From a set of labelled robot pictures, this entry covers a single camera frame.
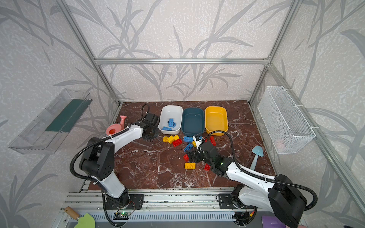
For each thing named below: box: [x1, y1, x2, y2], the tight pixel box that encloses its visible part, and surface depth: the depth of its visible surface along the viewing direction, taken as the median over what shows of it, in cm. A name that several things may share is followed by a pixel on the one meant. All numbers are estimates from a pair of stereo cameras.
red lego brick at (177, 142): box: [172, 138, 183, 148], surface depth 98 cm
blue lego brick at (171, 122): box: [168, 118, 174, 128], surface depth 104 cm
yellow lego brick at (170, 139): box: [167, 135, 175, 144], surface depth 98 cm
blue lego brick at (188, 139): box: [183, 136, 193, 143], surface depth 98 cm
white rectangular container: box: [157, 104, 184, 135], surface depth 107 cm
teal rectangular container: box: [181, 108, 205, 137], surface depth 108 cm
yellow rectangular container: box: [205, 105, 229, 136], surface depth 108 cm
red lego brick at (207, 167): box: [204, 163, 211, 172], surface depth 86 cm
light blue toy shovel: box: [249, 145, 264, 171], surface depth 92 cm
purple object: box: [261, 215, 287, 228], surface depth 68 cm
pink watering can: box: [105, 114, 127, 136], surface depth 92 cm
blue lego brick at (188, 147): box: [183, 142, 194, 153], surface depth 95 cm
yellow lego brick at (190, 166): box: [184, 162, 197, 170], surface depth 87 cm
